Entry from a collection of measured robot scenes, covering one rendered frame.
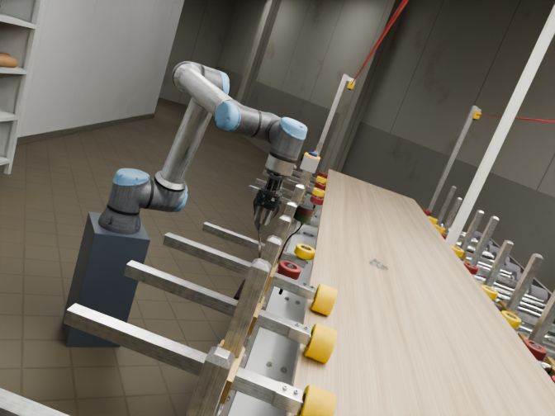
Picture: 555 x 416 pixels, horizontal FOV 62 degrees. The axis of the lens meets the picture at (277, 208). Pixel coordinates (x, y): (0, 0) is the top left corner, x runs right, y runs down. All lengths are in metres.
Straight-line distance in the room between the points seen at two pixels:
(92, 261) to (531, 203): 4.43
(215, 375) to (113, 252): 1.65
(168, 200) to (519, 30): 4.89
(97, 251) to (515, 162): 4.57
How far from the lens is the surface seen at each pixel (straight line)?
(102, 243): 2.23
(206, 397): 0.67
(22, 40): 4.43
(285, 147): 1.44
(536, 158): 5.60
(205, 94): 1.67
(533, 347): 1.93
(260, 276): 0.84
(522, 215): 5.53
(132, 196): 2.21
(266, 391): 0.91
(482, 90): 6.23
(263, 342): 1.69
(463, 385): 1.39
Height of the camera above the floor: 1.47
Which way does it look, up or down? 15 degrees down
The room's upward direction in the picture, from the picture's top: 20 degrees clockwise
